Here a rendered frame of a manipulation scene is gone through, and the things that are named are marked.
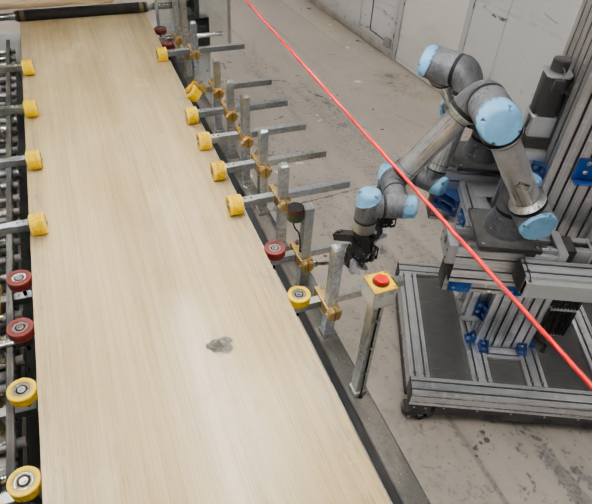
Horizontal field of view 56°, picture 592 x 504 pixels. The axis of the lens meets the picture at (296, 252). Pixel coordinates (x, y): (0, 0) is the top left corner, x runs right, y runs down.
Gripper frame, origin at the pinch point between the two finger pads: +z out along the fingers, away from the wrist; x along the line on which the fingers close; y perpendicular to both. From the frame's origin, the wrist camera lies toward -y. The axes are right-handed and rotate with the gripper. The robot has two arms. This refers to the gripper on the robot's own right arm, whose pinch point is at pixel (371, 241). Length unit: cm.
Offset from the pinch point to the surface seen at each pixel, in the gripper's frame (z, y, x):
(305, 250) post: -9.0, -31.8, -5.7
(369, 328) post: -23, -33, -57
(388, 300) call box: -35, -30, -58
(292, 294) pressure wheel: -8, -44, -24
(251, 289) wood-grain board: -8, -56, -17
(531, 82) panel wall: 32, 220, 158
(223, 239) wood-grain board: -8, -58, 11
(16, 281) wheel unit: -9, -131, 11
